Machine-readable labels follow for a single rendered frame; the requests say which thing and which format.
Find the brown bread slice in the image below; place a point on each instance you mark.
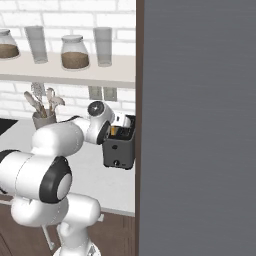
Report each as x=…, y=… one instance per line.
x=113, y=131

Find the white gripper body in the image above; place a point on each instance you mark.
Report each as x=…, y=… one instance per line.
x=126, y=120

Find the glass jar with brown contents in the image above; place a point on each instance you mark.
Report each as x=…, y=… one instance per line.
x=6, y=49
x=75, y=56

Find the grey utensil pot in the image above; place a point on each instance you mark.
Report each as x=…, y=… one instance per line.
x=44, y=121

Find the dark grey toaster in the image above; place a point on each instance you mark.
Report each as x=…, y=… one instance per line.
x=118, y=153

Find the grey slotted spatula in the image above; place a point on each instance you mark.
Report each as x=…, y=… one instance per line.
x=37, y=90

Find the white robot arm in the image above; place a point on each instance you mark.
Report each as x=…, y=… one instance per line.
x=30, y=173

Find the grey tall fridge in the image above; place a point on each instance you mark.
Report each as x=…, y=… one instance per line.
x=200, y=133

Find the clear glass tumbler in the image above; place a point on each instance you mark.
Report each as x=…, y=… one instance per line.
x=36, y=43
x=103, y=45

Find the beige wall shelf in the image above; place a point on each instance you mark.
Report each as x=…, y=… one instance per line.
x=66, y=74

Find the grey wall socket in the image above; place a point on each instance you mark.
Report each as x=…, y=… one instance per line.
x=110, y=94
x=95, y=93

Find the wooden spoon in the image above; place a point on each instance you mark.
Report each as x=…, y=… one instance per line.
x=50, y=95
x=57, y=101
x=32, y=101

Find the black hob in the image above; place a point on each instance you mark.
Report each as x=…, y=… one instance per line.
x=6, y=126

